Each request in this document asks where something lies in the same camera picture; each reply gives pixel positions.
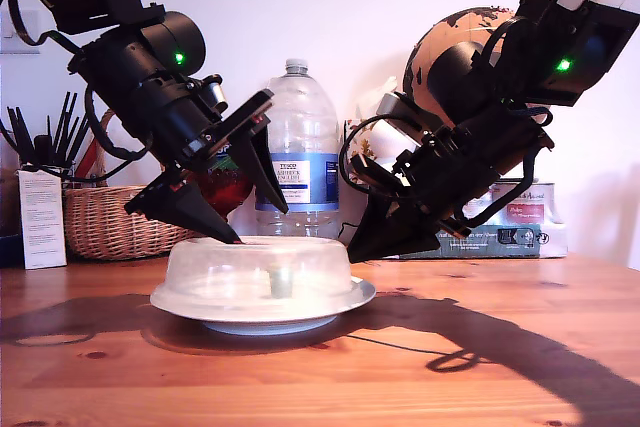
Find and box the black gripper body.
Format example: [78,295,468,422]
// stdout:
[351,129,504,243]
[124,79,276,218]

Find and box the clear plastic dome red tab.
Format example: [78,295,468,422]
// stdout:
[149,235,365,323]

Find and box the green coffee capsule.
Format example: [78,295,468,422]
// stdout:
[269,266,294,298]

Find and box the white ceramic plate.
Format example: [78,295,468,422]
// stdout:
[164,276,377,337]

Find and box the red glass goblet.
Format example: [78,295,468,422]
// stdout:
[192,166,255,231]

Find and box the silver tin can black logo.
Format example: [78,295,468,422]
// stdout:
[462,195,496,228]

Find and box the large clear water bottle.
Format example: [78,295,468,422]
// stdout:
[254,59,341,238]

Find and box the silver tin can script label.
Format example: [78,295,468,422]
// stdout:
[492,181,555,226]

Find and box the cardboard can tray green label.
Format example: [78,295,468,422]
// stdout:
[399,219,568,261]

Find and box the red orange utensil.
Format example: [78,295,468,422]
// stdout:
[74,139,104,186]

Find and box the white paper tissue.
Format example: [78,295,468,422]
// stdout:
[355,77,399,118]

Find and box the dark round utensil head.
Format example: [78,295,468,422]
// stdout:
[33,116,55,169]

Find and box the cork globe on metal stand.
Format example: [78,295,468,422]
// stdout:
[402,6,540,186]

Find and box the white printed carton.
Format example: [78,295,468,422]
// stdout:
[18,170,68,271]

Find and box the black flat utensil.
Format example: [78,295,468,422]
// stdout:
[7,106,37,168]

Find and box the dark brown jar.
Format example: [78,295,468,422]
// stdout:
[0,166,25,269]

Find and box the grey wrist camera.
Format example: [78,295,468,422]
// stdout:
[374,90,437,146]
[192,73,229,118]

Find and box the thin black cable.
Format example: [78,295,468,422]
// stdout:
[338,116,401,198]

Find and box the thick black cable loop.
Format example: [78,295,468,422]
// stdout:
[449,144,541,238]
[83,82,151,164]

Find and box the wicker basket with handle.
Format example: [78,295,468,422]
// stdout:
[63,109,201,261]

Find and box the metal wire utensil holder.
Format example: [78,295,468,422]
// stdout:
[59,162,101,193]

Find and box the flat black ribbon cable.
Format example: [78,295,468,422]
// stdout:
[0,0,81,56]

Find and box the white wall light switch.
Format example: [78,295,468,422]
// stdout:
[0,9,41,56]

